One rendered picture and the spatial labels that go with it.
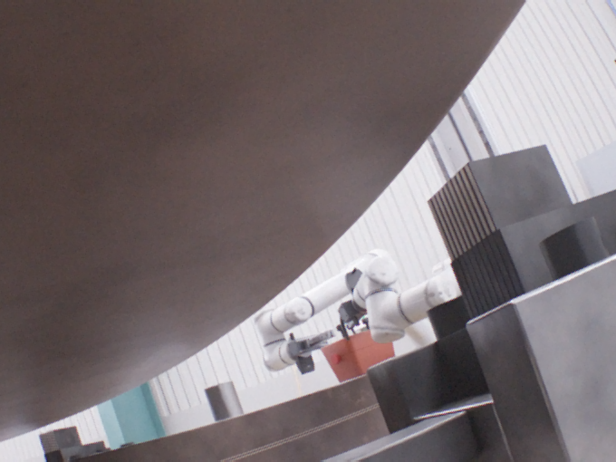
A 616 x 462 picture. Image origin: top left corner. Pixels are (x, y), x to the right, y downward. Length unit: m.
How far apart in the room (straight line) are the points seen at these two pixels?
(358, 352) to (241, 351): 7.97
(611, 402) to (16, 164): 0.49
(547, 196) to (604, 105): 7.45
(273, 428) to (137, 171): 1.25
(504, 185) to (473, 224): 0.06
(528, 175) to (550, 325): 0.25
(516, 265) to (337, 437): 1.17
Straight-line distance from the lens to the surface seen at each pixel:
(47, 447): 2.52
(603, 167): 7.97
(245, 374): 9.83
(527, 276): 0.68
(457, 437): 0.62
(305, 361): 2.18
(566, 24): 8.55
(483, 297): 0.73
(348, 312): 1.83
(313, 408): 1.73
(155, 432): 11.10
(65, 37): 0.30
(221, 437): 1.56
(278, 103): 0.42
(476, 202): 0.70
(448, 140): 3.05
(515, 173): 0.72
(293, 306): 2.14
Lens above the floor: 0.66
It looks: 15 degrees up
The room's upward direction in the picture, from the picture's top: 20 degrees counter-clockwise
